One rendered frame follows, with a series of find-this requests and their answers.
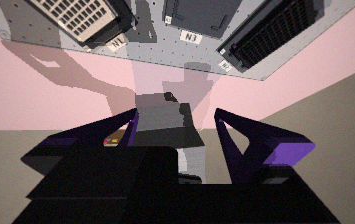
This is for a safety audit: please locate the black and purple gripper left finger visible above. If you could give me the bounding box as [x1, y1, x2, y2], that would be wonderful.
[38, 108, 139, 146]

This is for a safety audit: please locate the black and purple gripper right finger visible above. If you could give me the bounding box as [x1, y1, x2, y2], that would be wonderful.
[214, 108, 315, 184]

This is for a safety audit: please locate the small white label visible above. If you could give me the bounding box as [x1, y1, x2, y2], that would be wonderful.
[180, 30, 203, 44]
[218, 60, 233, 72]
[106, 32, 130, 52]

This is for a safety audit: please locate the white well plate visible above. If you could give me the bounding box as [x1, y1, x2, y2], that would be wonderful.
[31, 0, 119, 42]

